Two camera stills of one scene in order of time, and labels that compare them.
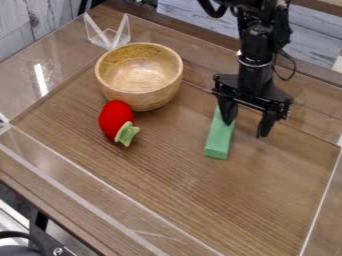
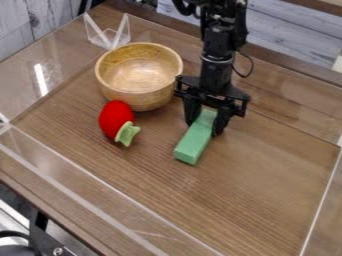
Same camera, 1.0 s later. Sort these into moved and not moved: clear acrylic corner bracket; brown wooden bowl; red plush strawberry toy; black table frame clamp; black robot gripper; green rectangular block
Moved: green rectangular block; black robot gripper
Not moved: black table frame clamp; red plush strawberry toy; brown wooden bowl; clear acrylic corner bracket
